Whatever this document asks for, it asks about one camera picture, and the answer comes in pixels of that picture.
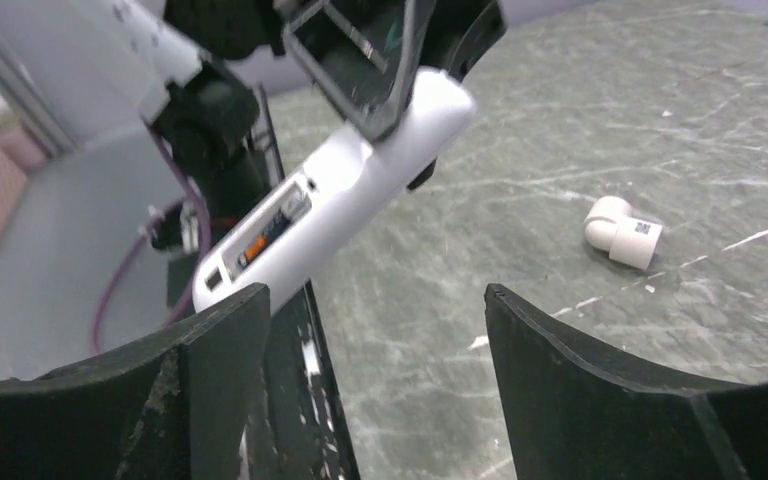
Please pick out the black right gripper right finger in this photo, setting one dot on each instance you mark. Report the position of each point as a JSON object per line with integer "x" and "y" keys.
{"x": 576, "y": 407}

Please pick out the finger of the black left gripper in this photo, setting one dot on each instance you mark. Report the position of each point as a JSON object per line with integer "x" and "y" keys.
{"x": 362, "y": 55}
{"x": 443, "y": 38}

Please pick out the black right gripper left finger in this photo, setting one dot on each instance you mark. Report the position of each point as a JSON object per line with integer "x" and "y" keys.
{"x": 170, "y": 405}

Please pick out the white remote control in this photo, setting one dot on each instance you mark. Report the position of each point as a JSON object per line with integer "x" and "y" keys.
{"x": 339, "y": 189}

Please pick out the black AAA battery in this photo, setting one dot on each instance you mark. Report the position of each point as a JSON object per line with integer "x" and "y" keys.
{"x": 264, "y": 237}

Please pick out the white plastic pipe elbow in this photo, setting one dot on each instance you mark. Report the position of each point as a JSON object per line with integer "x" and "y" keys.
{"x": 611, "y": 227}

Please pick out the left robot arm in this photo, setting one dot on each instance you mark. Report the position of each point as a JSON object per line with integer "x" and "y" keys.
{"x": 172, "y": 66}

